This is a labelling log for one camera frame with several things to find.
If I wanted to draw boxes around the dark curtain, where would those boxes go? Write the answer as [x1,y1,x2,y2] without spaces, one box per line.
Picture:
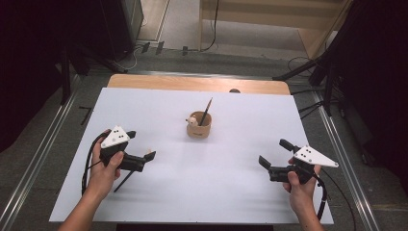
[0,0,75,152]
[333,0,408,193]

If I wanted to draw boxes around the metal floor rail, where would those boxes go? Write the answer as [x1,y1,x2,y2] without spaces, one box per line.
[312,90,381,231]
[0,75,81,231]

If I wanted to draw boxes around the person's left hand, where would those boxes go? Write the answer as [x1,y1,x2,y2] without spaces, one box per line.
[86,128,125,201]

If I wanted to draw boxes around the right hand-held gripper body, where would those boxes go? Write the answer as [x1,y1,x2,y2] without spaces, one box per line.
[268,143,340,186]

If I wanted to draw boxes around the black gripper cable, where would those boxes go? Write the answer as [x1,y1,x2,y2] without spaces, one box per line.
[316,172,329,221]
[81,132,110,196]

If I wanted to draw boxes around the tan pen holder with figurine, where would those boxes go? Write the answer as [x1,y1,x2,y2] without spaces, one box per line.
[185,110,213,140]

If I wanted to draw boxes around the dark handled paintbrush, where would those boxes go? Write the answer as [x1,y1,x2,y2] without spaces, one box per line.
[198,96,214,127]

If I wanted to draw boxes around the black stand pole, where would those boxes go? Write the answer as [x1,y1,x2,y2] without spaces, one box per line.
[61,44,71,105]

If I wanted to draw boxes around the black tripod stand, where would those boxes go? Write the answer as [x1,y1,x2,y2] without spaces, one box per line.
[272,47,354,116]

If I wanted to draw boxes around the wooden table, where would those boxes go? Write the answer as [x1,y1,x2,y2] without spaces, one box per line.
[106,73,292,96]

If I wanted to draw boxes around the person's right hand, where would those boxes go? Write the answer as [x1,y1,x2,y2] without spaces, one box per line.
[282,157,322,216]

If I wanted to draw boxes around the white floor cable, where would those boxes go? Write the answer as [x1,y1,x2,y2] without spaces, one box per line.
[114,44,145,71]

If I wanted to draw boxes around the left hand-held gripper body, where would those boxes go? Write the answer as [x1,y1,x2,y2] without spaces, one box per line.
[98,124,147,173]

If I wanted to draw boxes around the black power cable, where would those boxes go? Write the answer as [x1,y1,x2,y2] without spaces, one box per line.
[201,0,220,52]

